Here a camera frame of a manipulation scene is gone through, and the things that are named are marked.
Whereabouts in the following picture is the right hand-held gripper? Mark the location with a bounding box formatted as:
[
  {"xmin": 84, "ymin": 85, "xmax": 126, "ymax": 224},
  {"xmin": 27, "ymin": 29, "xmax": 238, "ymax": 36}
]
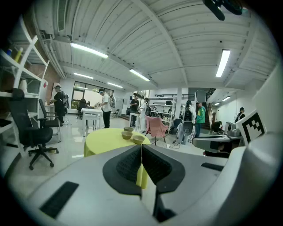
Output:
[{"xmin": 191, "ymin": 109, "xmax": 268, "ymax": 153}]

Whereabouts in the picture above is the white storage rack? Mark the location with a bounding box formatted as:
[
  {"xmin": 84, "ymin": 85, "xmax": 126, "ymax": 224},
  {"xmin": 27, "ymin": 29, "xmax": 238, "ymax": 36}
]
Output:
[{"xmin": 148, "ymin": 96, "xmax": 177, "ymax": 131}]

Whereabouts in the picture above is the round table with yellow-green cloth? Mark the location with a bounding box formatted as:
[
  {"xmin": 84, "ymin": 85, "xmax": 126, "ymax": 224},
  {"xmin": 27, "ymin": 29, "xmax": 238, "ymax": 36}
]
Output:
[{"xmin": 83, "ymin": 128, "xmax": 151, "ymax": 189}]

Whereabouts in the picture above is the black swivel office chair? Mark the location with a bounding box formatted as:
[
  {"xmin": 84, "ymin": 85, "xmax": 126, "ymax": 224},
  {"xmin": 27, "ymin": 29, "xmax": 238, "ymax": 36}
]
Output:
[{"xmin": 8, "ymin": 88, "xmax": 60, "ymax": 170}]

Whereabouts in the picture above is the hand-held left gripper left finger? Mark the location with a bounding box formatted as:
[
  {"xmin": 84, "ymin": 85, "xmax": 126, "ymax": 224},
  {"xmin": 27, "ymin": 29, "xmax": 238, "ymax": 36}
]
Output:
[{"xmin": 27, "ymin": 144, "xmax": 153, "ymax": 226}]

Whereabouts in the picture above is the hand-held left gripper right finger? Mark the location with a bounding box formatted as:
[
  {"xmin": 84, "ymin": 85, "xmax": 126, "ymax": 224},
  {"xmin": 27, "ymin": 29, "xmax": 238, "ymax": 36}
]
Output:
[{"xmin": 142, "ymin": 143, "xmax": 228, "ymax": 223}]

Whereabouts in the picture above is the white cabinet red label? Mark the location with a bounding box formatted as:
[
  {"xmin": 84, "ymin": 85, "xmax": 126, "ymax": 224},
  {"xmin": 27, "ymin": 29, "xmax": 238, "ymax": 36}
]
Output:
[{"xmin": 39, "ymin": 79, "xmax": 49, "ymax": 104}]

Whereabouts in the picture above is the white side desk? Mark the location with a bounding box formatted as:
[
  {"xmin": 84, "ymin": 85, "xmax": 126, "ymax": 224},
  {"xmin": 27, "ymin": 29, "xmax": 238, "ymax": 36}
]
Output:
[{"xmin": 44, "ymin": 103, "xmax": 56, "ymax": 121}]

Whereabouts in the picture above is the pink cloth covered chair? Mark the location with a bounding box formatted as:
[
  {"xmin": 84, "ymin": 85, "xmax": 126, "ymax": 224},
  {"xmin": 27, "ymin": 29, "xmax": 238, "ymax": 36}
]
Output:
[{"xmin": 145, "ymin": 115, "xmax": 170, "ymax": 144}]

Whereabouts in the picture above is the yellow bottle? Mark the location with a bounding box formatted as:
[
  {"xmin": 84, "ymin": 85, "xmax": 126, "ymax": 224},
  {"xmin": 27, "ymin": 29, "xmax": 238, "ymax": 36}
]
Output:
[{"xmin": 14, "ymin": 47, "xmax": 24, "ymax": 64}]

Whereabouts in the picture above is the white rectangular table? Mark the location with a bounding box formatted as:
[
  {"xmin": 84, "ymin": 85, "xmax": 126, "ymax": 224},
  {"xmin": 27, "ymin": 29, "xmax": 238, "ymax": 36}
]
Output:
[{"xmin": 80, "ymin": 107, "xmax": 104, "ymax": 135}]

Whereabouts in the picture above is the large dark-framed window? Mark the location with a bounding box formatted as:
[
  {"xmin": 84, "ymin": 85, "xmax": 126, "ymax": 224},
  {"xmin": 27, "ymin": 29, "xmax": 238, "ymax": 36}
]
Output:
[{"xmin": 72, "ymin": 81, "xmax": 115, "ymax": 111}]

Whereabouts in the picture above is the small white table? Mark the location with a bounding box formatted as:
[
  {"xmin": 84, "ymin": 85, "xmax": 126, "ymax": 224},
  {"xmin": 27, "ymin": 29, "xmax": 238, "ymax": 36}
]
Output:
[{"xmin": 129, "ymin": 112, "xmax": 146, "ymax": 133}]

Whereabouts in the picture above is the dark blue chair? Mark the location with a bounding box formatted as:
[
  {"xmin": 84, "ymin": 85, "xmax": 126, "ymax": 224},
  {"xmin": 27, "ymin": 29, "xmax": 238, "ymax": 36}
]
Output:
[{"xmin": 170, "ymin": 118, "xmax": 182, "ymax": 135}]

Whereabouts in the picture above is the grey gripper-mounted camera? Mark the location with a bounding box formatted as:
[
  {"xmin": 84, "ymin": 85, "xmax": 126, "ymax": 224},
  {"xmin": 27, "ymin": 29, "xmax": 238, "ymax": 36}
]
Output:
[{"xmin": 226, "ymin": 122, "xmax": 242, "ymax": 138}]

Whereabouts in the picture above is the white shelving unit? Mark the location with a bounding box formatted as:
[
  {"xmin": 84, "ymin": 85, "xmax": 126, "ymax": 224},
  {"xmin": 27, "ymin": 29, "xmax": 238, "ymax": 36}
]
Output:
[{"xmin": 0, "ymin": 15, "xmax": 50, "ymax": 155}]

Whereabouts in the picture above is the black desk chair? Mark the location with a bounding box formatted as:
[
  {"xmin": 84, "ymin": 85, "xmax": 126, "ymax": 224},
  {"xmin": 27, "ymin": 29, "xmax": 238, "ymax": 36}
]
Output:
[{"xmin": 76, "ymin": 99, "xmax": 88, "ymax": 119}]

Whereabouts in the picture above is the black metal-frame armchair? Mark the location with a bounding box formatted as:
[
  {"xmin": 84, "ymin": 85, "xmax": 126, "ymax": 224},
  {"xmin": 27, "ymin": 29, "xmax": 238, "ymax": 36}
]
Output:
[{"xmin": 38, "ymin": 98, "xmax": 62, "ymax": 143}]

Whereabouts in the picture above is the white air conditioner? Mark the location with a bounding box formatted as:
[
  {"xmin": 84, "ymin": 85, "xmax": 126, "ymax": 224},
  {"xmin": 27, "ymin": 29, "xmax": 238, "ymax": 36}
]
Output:
[{"xmin": 33, "ymin": 0, "xmax": 71, "ymax": 37}]

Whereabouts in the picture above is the grey racing chair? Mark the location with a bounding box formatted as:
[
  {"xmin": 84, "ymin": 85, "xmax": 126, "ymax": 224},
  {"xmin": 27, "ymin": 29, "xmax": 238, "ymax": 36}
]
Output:
[{"xmin": 176, "ymin": 110, "xmax": 196, "ymax": 145}]

